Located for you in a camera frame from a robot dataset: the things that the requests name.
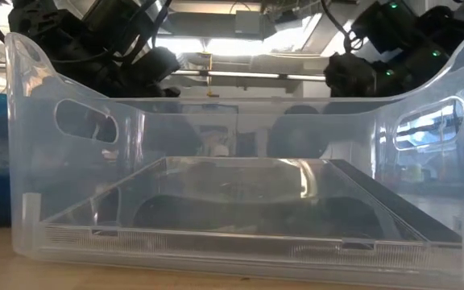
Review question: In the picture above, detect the long ceiling light tube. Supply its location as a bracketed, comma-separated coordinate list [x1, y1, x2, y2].
[171, 69, 326, 82]

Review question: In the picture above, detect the clear plastic bin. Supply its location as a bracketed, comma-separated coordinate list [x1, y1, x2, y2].
[3, 19, 464, 290]

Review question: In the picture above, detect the hanging yellow power pendant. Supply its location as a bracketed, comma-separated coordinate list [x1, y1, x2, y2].
[206, 52, 220, 98]

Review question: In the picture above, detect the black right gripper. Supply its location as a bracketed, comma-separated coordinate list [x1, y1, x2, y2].
[322, 51, 379, 98]

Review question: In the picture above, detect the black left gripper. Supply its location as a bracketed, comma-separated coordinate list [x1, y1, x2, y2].
[106, 46, 182, 99]

